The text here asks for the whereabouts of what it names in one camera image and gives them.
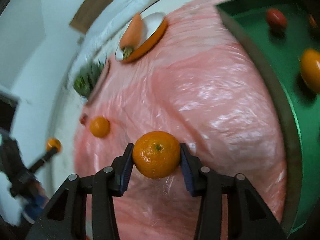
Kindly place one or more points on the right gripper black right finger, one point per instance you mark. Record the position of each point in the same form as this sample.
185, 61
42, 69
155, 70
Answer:
249, 217

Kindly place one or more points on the red apple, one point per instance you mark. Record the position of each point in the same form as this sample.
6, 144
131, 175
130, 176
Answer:
276, 19

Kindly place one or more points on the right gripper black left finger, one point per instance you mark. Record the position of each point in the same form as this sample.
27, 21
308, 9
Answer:
64, 216

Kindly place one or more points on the pink plastic sheet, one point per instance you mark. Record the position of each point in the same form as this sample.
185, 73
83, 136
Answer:
198, 84

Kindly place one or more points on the carrot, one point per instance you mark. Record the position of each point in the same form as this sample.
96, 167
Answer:
132, 37

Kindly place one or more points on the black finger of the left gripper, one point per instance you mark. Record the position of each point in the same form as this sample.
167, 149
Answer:
44, 159

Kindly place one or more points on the white black-rimmed plate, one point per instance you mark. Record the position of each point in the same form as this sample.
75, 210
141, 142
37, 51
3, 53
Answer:
99, 84

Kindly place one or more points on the wooden headboard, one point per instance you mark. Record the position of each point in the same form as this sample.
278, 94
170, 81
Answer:
87, 14

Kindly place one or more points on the floral bed sheet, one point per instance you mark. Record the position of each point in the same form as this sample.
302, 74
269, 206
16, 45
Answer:
67, 111

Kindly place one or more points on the small orange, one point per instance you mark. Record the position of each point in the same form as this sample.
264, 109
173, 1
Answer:
53, 143
309, 69

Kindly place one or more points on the green metal tray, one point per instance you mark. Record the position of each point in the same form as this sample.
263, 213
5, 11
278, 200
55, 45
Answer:
276, 55

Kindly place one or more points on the orange rimmed white plate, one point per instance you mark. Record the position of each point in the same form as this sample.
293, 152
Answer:
155, 26

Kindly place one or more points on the white duvet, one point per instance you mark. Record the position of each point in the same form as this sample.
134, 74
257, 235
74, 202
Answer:
108, 22

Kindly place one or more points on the green leafy vegetable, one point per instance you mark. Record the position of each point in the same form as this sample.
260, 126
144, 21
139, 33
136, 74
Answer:
87, 78

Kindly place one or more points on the small red fruit far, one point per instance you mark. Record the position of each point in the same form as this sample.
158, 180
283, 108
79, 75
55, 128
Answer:
83, 119

